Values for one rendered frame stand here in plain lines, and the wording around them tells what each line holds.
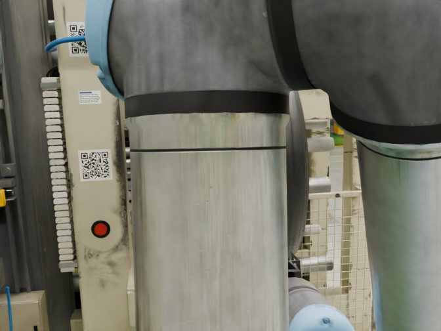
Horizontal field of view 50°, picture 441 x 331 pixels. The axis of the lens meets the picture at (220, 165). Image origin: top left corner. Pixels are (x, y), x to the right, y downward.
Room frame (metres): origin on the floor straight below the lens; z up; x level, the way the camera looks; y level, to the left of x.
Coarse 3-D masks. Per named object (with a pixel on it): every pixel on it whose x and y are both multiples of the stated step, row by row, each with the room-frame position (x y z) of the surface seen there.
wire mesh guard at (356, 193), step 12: (324, 192) 1.60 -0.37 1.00; (336, 192) 1.60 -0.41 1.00; (348, 192) 1.60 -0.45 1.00; (360, 192) 1.60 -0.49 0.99; (360, 216) 1.62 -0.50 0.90; (132, 240) 1.50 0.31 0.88; (348, 240) 1.61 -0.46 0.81; (300, 252) 1.59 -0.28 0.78; (348, 276) 1.61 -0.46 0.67; (324, 288) 1.60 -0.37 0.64; (348, 288) 1.61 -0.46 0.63; (348, 300) 1.61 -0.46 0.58; (360, 300) 1.62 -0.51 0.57; (372, 300) 1.62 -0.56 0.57; (372, 312) 1.62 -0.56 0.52; (372, 324) 1.62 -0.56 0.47
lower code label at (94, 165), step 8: (80, 152) 1.09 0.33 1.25; (88, 152) 1.09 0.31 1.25; (96, 152) 1.09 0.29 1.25; (104, 152) 1.10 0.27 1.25; (80, 160) 1.09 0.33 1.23; (88, 160) 1.09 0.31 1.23; (96, 160) 1.09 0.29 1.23; (104, 160) 1.10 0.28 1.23; (80, 168) 1.09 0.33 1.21; (88, 168) 1.09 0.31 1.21; (96, 168) 1.09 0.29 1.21; (104, 168) 1.10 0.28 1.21; (80, 176) 1.09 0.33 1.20; (88, 176) 1.09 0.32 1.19; (96, 176) 1.09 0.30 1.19; (104, 176) 1.10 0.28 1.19
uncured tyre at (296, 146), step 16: (288, 128) 0.96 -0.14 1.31; (304, 128) 1.01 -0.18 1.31; (288, 144) 0.95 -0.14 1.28; (304, 144) 0.99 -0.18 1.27; (288, 160) 0.94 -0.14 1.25; (304, 160) 0.97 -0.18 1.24; (288, 176) 0.94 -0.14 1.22; (304, 176) 0.97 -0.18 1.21; (288, 192) 0.94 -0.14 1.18; (304, 192) 0.97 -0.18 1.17; (288, 208) 0.94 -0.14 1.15; (304, 208) 0.98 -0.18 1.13; (288, 224) 0.95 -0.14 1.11; (304, 224) 1.00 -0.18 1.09; (288, 240) 0.97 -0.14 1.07; (288, 256) 1.00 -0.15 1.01
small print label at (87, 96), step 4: (80, 92) 1.09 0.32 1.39; (84, 92) 1.09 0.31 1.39; (88, 92) 1.09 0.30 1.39; (92, 92) 1.09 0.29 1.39; (96, 92) 1.09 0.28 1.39; (80, 96) 1.09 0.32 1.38; (84, 96) 1.09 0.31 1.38; (88, 96) 1.09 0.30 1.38; (92, 96) 1.09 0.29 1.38; (96, 96) 1.09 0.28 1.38; (100, 96) 1.10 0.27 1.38; (80, 100) 1.09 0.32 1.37; (84, 100) 1.09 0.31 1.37; (88, 100) 1.09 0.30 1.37; (92, 100) 1.09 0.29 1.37; (96, 100) 1.09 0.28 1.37; (100, 100) 1.10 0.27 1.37
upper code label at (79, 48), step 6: (72, 24) 1.09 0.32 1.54; (78, 24) 1.09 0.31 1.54; (84, 24) 1.09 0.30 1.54; (72, 30) 1.09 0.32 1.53; (78, 30) 1.09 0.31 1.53; (84, 30) 1.09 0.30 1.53; (72, 42) 1.09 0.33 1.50; (78, 42) 1.09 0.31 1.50; (84, 42) 1.09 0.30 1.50; (72, 48) 1.09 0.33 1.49; (78, 48) 1.09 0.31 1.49; (84, 48) 1.09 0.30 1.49; (72, 54) 1.09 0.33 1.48; (78, 54) 1.09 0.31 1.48; (84, 54) 1.09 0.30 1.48
